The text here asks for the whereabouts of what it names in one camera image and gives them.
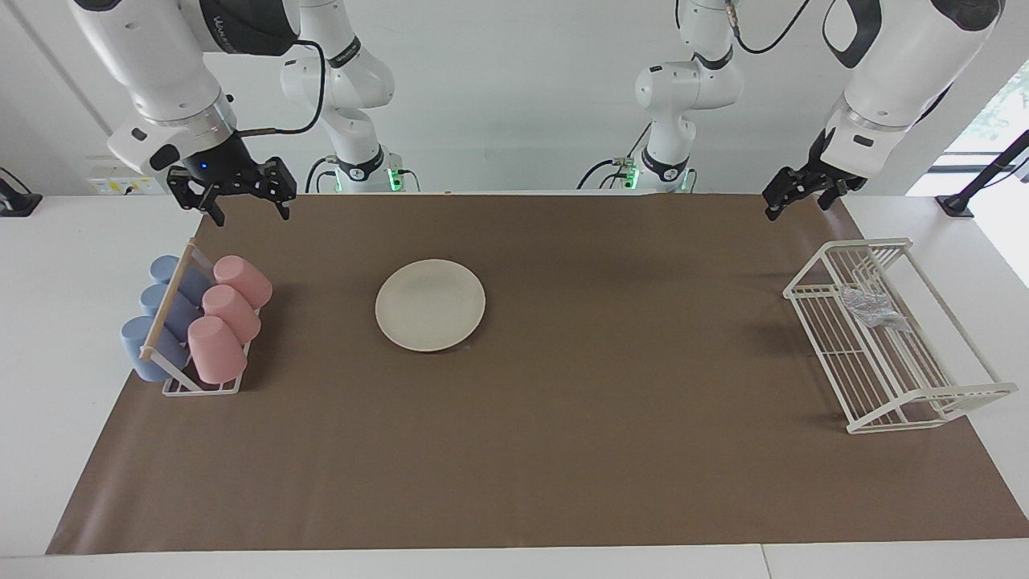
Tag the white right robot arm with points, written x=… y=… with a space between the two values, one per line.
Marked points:
x=153 y=56

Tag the cup rack with wooden rod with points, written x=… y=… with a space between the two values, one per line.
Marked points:
x=169 y=299

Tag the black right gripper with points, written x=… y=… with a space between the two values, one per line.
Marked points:
x=217 y=169

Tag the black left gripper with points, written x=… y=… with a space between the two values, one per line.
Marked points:
x=812 y=181

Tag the base connector with green light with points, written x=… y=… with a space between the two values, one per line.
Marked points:
x=629 y=173
x=398 y=178

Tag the pink plastic cup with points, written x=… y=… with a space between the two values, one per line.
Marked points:
x=231 y=312
x=215 y=350
x=243 y=279

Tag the black table clamp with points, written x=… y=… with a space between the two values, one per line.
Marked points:
x=16 y=201

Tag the blue plastic cup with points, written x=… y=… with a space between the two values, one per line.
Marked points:
x=181 y=273
x=165 y=310
x=147 y=347

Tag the cream round plate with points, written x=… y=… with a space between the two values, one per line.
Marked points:
x=430 y=305

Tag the white wall power outlet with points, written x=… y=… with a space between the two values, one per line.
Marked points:
x=100 y=183

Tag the brown table mat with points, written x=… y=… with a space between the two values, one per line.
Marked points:
x=563 y=442

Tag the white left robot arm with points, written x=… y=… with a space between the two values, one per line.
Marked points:
x=908 y=56

